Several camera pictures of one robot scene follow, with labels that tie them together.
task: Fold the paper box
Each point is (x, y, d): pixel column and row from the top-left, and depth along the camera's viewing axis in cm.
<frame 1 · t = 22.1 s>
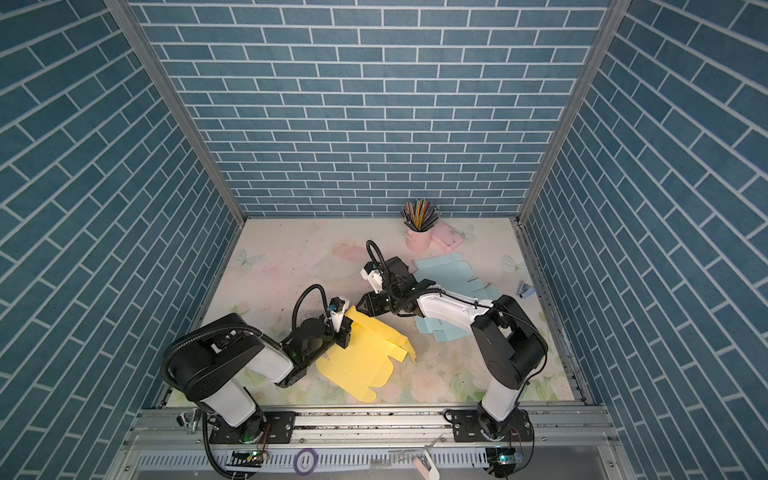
left hand: (355, 315, 89), fingers closed
right hand: (357, 305, 86), fingers open
yellow paper box: (365, 363, 86), on the table
light blue flat paper box: (451, 273, 108), on the table
pink metal pencil cup: (418, 241, 108), point 7 cm above the table
coloured pencils bundle: (420, 215, 107), point 14 cm above the table
pink flat paper box: (445, 236, 116), point 2 cm above the table

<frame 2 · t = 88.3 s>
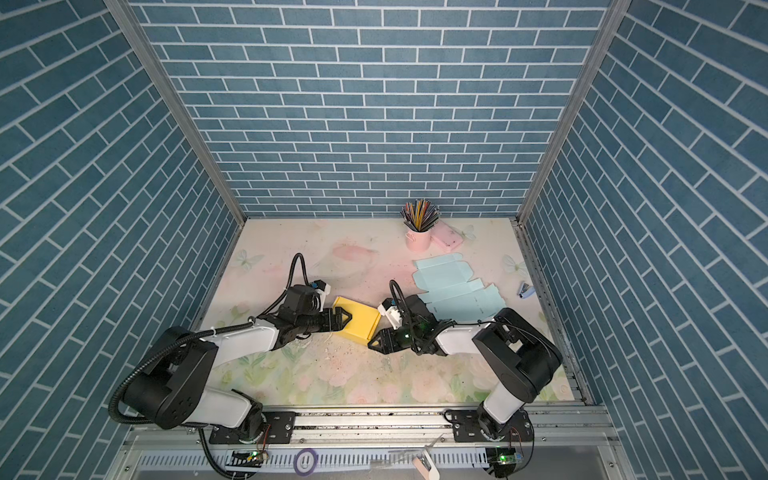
left hand: (342, 318, 90), fingers open
right hand: (371, 342, 85), fingers open
yellow paper box: (363, 323, 91), point 4 cm above the table
the other named things where they were.

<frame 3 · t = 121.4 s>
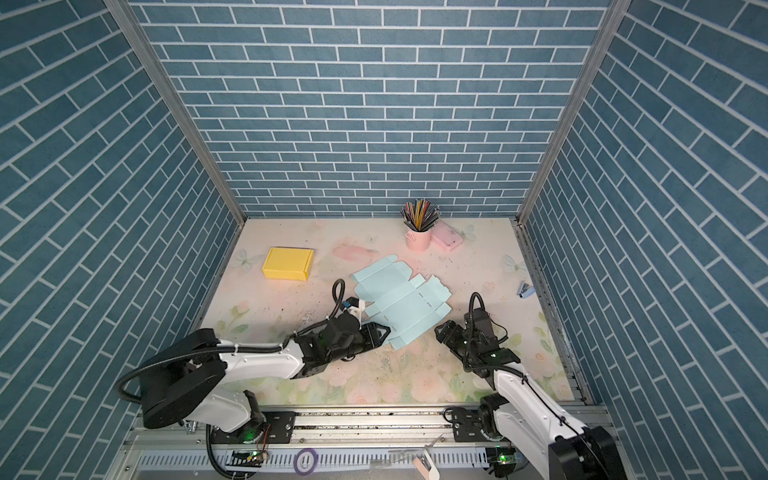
left hand: (389, 334, 82), fingers open
right hand: (438, 331, 87), fingers open
yellow paper box: (289, 263, 104), point 4 cm above the table
light blue flat paper box: (404, 302, 98), on the table
the other named things where they were.

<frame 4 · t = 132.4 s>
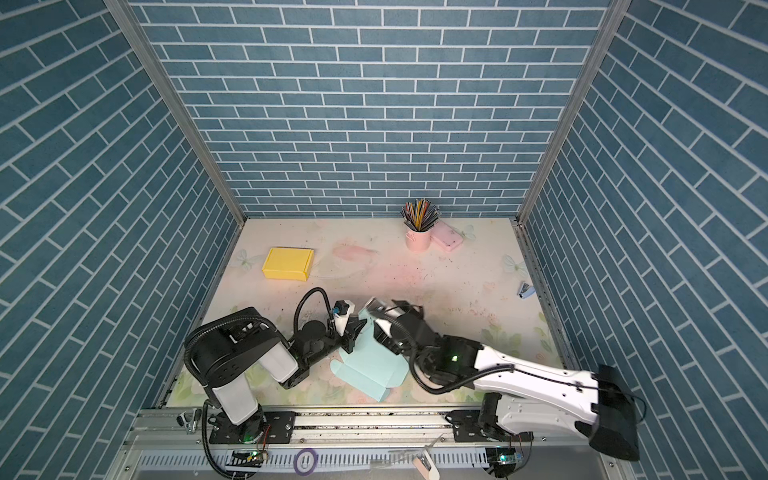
left hand: (365, 322, 88), fingers closed
right hand: (383, 307, 73), fingers open
light blue flat paper box: (372, 367, 86), on the table
the other named things where they were.

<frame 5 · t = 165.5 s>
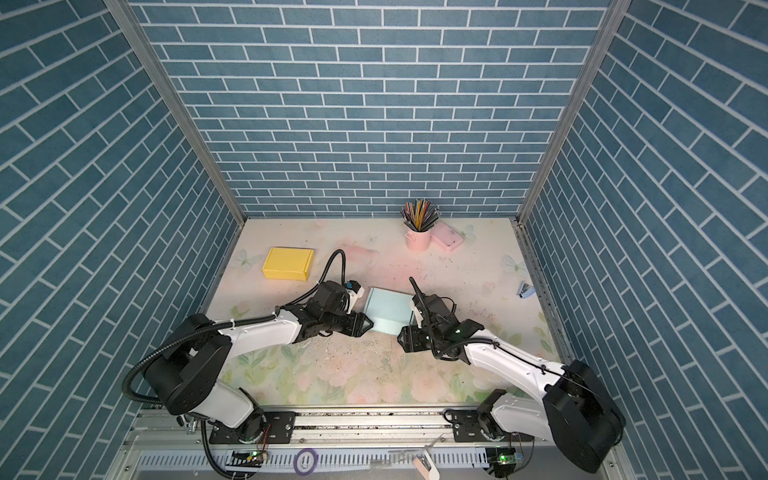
left hand: (367, 323, 88), fingers open
right hand: (402, 335, 84), fingers open
light blue flat paper box: (389, 310, 97), on the table
the other named things where they were.

